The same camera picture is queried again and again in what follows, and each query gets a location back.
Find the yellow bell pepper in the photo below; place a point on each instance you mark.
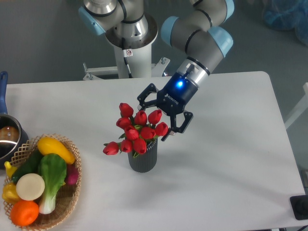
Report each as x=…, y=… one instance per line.
x=9, y=193

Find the black device at table edge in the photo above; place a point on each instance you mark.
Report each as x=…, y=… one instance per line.
x=300, y=206

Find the orange fruit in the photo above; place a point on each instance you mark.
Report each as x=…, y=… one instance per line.
x=24, y=213

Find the dark blue saucepan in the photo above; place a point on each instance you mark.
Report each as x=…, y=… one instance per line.
x=12, y=135

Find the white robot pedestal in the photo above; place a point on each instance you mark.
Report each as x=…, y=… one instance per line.
x=132, y=43

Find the green bok choy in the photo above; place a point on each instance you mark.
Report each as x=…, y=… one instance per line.
x=52, y=168

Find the magenta radish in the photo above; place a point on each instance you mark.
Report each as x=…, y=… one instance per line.
x=71, y=175

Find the yellow banana tip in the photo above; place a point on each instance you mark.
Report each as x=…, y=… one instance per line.
x=10, y=170

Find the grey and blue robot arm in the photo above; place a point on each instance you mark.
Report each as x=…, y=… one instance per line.
x=199, y=36

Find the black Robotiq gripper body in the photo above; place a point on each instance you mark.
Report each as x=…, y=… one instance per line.
x=176, y=94

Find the woven wicker basket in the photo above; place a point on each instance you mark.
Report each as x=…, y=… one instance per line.
x=67, y=195

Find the red tulip bouquet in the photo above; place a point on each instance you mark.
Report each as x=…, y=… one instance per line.
x=140, y=130

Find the dark grey ribbed vase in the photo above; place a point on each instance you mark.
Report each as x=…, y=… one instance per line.
x=144, y=162

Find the dark green cucumber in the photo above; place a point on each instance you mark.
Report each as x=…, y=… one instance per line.
x=29, y=166

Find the white furniture frame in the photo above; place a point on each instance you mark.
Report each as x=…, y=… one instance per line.
x=298, y=109

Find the blue mesh bag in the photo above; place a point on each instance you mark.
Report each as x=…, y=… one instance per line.
x=285, y=15

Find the yellow squash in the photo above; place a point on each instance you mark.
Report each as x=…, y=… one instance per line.
x=48, y=145

